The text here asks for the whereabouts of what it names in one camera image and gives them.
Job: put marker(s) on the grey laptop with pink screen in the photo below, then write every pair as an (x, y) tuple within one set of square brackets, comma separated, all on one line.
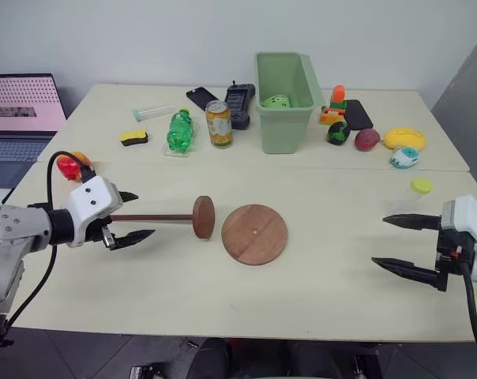
[(17, 118)]

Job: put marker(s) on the green and black toy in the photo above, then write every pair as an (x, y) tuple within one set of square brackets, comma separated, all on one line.
[(338, 134)]

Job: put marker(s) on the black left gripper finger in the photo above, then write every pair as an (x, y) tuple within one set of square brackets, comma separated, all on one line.
[(134, 238), (128, 196)]

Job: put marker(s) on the red toy pepper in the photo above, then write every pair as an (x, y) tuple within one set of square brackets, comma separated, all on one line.
[(68, 167)]

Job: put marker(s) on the orange and green toy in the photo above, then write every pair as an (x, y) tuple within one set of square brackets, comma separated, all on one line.
[(335, 108)]

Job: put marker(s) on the green plastic bottle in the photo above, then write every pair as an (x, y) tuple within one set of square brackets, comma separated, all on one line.
[(180, 132)]

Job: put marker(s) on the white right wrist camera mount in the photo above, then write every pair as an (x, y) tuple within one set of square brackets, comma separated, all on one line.
[(473, 221)]

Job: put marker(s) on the white and teal toy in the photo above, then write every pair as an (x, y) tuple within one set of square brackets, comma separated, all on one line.
[(404, 158)]

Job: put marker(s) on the clear tube with green cap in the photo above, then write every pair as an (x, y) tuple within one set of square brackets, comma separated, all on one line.
[(153, 112)]

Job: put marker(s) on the clear cup with yellow lid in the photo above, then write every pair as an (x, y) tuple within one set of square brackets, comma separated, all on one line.
[(420, 186)]

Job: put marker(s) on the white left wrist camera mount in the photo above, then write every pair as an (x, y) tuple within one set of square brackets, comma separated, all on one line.
[(89, 203)]

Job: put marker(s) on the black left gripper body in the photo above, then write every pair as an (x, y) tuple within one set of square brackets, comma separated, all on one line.
[(98, 231)]

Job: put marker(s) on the black smartphone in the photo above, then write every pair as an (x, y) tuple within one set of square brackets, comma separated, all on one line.
[(359, 114), (202, 97)]

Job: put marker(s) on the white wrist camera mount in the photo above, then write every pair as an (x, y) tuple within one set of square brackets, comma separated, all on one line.
[(473, 221), (89, 203)]

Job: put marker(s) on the dark red toy fruit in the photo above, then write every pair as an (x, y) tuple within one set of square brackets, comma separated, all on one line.
[(366, 140)]

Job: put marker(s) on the yellow and black sponge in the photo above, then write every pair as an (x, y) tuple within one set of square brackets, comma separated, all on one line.
[(134, 138)]

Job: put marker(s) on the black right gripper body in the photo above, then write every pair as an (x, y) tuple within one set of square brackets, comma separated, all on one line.
[(449, 252)]

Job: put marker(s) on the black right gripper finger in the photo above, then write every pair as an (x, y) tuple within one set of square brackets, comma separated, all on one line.
[(414, 221), (408, 269)]

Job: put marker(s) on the black handheld controller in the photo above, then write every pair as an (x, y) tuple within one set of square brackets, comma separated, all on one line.
[(238, 102)]

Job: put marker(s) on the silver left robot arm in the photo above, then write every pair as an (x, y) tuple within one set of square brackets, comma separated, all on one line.
[(9, 231)]

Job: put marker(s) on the green perforated toy ball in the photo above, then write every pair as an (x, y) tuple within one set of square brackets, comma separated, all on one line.
[(277, 102)]

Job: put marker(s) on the orange toy fruit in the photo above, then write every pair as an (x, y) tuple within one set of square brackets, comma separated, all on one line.
[(82, 158)]

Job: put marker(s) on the light green plastic bin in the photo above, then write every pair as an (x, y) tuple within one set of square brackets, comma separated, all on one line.
[(286, 126)]

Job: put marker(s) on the yellow drink can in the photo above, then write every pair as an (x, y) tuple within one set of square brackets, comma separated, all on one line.
[(219, 124)]

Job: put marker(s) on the wooden rod with disc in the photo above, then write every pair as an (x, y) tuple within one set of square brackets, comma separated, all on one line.
[(203, 217)]

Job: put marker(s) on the round wooden base disc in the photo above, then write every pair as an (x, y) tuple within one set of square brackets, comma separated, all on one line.
[(255, 235)]

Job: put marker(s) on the yellow toy mango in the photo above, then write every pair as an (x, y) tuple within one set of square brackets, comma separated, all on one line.
[(404, 138)]

